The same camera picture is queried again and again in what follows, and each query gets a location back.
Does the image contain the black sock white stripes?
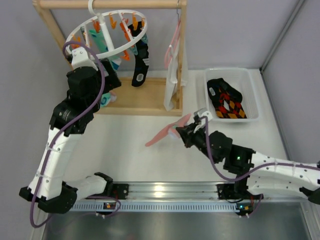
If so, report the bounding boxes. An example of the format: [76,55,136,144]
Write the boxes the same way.
[206,78,243,109]

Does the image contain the white cloth on hanger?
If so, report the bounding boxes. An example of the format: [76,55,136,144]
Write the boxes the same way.
[163,44,189,111]

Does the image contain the pink sock green patch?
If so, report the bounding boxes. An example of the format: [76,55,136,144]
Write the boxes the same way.
[145,113,192,147]

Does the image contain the mint green sock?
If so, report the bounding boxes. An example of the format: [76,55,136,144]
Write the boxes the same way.
[89,29,122,71]
[100,90,117,108]

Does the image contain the argyle black orange sock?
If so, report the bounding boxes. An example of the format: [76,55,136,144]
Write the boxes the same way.
[214,97,247,119]

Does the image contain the aluminium rail base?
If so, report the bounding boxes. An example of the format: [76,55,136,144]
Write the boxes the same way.
[39,181,313,213]

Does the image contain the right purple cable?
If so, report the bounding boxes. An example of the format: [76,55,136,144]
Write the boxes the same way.
[199,115,320,218]

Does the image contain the wooden clothes rack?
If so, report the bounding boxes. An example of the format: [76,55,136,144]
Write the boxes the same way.
[32,0,187,116]

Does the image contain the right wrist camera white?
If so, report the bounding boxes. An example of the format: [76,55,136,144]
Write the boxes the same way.
[193,108,213,121]

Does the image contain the black sock grey patch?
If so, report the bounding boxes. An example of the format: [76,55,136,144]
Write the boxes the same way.
[130,33,150,88]

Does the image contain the pink wire hanger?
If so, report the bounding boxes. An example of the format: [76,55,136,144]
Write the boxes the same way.
[164,0,181,69]

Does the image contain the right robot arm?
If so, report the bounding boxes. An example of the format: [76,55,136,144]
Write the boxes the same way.
[176,123,320,205]

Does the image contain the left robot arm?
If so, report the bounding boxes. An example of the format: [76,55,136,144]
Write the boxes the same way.
[19,66,114,214]

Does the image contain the white round clip hanger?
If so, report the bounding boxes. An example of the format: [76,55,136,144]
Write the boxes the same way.
[65,0,148,61]

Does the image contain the white plastic basket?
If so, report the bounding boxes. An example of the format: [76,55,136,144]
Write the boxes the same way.
[204,67,260,123]

